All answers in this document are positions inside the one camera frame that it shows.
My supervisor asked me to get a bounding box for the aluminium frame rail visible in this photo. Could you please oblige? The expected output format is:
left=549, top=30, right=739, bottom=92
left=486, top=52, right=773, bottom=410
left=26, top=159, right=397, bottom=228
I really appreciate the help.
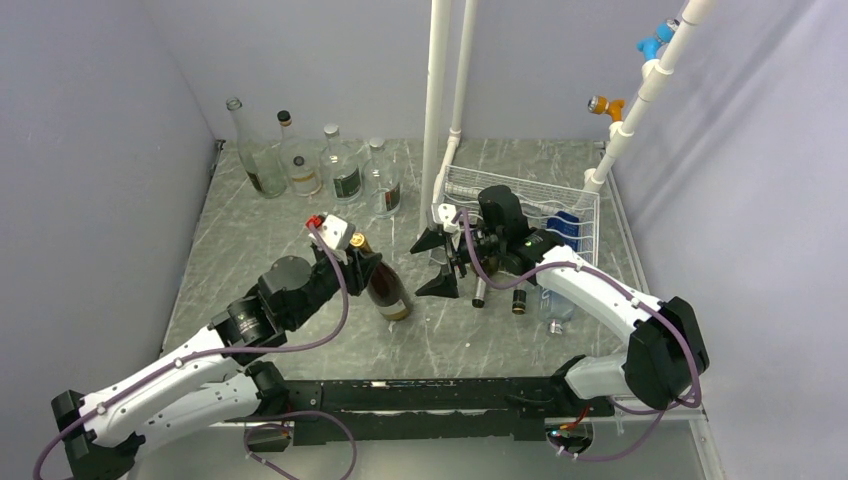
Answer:
left=105, top=376, right=727, bottom=480

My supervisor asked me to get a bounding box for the dark bottle black cap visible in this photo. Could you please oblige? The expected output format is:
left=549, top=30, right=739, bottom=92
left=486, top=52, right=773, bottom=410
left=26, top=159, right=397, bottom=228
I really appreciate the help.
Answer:
left=511, top=287, right=527, bottom=315

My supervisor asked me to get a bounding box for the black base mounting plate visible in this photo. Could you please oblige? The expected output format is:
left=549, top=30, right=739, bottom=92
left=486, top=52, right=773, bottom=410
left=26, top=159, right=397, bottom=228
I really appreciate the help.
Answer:
left=241, top=376, right=614, bottom=446

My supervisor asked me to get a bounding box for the white wire wine rack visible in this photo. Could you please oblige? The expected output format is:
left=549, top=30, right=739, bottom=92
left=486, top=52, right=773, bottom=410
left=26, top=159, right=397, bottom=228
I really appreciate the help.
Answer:
left=434, top=165, right=600, bottom=265

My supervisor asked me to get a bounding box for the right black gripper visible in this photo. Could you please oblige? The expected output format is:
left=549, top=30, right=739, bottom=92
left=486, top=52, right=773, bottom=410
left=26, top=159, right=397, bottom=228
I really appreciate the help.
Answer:
left=410, top=226, right=505, bottom=298

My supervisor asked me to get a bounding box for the clear bottle dark green label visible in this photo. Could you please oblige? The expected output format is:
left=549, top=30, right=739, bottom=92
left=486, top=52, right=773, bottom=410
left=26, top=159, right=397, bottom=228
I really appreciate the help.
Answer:
left=363, top=137, right=401, bottom=218

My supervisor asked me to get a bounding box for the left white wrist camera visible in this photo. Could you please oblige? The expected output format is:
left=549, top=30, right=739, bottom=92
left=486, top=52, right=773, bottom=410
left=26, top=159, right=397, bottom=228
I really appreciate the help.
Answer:
left=306, top=214, right=356, bottom=262

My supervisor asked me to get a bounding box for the slanted white pipe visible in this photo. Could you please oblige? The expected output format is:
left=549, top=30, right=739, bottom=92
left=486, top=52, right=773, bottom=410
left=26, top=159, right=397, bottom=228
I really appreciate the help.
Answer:
left=582, top=0, right=714, bottom=193

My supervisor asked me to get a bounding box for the orange pipe nozzle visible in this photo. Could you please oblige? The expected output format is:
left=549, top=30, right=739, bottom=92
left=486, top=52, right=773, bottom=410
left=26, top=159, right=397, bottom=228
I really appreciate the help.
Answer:
left=587, top=95, right=626, bottom=122

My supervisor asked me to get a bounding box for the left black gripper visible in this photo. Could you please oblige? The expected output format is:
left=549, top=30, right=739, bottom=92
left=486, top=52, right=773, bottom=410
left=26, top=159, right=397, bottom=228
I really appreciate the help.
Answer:
left=287, top=241, right=381, bottom=329

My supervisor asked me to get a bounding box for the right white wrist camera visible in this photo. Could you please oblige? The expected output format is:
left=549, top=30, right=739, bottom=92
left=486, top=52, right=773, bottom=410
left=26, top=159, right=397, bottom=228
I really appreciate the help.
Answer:
left=431, top=203, right=461, bottom=235

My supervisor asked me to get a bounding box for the dark bottle grey foil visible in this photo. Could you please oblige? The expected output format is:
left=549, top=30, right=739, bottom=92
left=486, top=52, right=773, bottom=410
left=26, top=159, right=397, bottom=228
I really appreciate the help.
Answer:
left=472, top=257, right=499, bottom=309

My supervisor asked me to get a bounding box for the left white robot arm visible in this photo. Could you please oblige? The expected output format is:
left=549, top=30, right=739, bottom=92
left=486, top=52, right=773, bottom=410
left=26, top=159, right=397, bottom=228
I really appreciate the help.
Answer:
left=51, top=245, right=382, bottom=479

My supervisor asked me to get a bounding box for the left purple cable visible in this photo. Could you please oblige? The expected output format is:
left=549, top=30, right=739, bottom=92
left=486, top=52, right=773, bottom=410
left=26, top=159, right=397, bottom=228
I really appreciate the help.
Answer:
left=33, top=228, right=359, bottom=480

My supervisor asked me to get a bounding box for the clear bottle silver cap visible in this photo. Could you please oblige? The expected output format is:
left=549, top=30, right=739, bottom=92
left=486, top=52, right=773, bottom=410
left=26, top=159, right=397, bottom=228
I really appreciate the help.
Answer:
left=321, top=123, right=362, bottom=205

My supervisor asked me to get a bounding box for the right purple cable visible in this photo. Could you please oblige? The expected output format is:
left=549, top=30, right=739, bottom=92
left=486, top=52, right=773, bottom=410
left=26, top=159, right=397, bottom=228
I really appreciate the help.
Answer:
left=457, top=208, right=704, bottom=464

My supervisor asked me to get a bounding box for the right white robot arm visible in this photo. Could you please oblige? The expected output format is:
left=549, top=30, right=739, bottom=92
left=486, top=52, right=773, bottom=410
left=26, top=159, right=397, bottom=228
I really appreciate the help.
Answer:
left=410, top=185, right=710, bottom=415

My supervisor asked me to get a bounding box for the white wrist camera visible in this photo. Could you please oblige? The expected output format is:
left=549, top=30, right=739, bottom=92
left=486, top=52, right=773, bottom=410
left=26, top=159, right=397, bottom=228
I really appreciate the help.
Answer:
left=306, top=214, right=356, bottom=262
left=431, top=203, right=461, bottom=235

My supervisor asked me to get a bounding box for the purple cable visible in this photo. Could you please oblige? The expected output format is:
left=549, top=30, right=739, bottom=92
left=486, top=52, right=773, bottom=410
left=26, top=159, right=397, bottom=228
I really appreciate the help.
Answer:
left=33, top=228, right=359, bottom=480
left=457, top=208, right=704, bottom=464

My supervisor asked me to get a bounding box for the blue labelled water bottle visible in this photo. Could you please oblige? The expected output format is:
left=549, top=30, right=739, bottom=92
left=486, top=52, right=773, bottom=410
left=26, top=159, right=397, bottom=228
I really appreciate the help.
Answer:
left=538, top=211, right=580, bottom=335

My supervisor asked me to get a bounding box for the blue pipe nozzle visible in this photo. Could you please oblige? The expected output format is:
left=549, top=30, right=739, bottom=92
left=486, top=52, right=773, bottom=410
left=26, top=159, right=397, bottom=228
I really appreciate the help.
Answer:
left=637, top=18, right=680, bottom=62

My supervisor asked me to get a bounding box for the thick white vertical pipe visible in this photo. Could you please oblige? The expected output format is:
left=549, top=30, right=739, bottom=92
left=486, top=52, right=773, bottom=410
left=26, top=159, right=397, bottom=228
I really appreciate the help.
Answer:
left=418, top=0, right=452, bottom=231

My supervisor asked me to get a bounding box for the clear bottle white label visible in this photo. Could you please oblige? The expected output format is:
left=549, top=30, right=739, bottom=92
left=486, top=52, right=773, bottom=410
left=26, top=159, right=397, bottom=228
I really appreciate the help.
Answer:
left=277, top=110, right=322, bottom=197

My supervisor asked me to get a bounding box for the dark bottle gold foil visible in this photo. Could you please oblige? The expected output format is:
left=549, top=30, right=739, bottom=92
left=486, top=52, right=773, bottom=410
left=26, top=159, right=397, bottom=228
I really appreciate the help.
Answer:
left=350, top=232, right=413, bottom=321

